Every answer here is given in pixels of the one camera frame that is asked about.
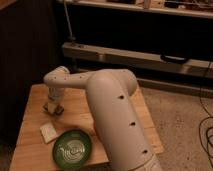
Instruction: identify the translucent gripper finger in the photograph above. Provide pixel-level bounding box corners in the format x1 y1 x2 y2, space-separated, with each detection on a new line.
43 102 58 114

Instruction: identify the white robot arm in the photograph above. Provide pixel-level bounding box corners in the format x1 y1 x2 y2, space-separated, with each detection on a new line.
44 66 163 171

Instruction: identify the white sponge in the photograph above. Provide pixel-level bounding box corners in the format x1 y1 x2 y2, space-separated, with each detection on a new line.
40 122 58 143

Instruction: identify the green patterned plate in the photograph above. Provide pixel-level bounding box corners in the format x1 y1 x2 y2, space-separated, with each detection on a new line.
52 129 92 170

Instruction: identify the metal rod stand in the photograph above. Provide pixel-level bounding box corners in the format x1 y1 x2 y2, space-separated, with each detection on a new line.
63 0 76 45

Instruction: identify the black handle on beam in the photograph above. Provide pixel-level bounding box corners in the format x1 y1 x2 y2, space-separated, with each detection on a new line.
160 55 189 64

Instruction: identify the black cable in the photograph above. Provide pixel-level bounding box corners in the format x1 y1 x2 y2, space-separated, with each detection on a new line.
198 59 213 159

